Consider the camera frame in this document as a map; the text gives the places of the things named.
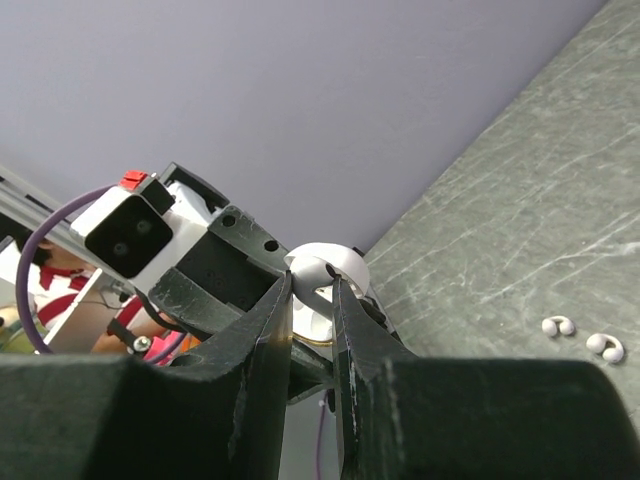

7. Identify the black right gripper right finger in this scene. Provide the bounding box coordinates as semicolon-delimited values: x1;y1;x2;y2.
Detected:
332;278;639;479

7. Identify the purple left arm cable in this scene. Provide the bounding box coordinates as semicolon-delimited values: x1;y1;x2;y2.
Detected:
15;183;119;355

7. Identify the white clip earbud right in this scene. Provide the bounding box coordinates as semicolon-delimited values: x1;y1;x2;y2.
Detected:
585;333;625;364

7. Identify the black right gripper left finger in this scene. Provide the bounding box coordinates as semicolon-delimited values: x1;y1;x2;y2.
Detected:
1;275;292;479

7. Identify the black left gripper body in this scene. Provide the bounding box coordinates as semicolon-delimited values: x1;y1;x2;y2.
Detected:
148;161;401;401

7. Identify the aluminium frame rail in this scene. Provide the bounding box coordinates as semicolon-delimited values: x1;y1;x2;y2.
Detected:
1;165;96;263

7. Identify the white clip earbud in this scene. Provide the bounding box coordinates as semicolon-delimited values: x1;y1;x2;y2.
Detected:
541;315;576;338
585;333;625;364

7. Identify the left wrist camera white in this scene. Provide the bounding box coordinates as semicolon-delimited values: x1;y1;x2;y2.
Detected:
70;170;214;293

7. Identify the white square charging case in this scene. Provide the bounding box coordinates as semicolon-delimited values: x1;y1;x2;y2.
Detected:
284;242;370;347

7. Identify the white clip earbud left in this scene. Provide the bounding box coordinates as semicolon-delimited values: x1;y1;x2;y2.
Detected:
541;315;576;338

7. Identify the person in striped shirt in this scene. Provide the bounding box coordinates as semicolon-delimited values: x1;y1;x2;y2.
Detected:
32;239;156;337

